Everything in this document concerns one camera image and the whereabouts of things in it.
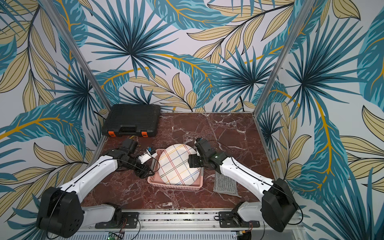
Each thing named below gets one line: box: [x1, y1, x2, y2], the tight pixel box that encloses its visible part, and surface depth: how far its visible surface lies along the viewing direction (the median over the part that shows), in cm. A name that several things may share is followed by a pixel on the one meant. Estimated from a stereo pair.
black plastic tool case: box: [101, 104, 161, 138], surface depth 106 cm
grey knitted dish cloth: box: [213, 171, 242, 198], surface depth 85 cm
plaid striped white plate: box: [158, 143, 201, 186], surface depth 88 cm
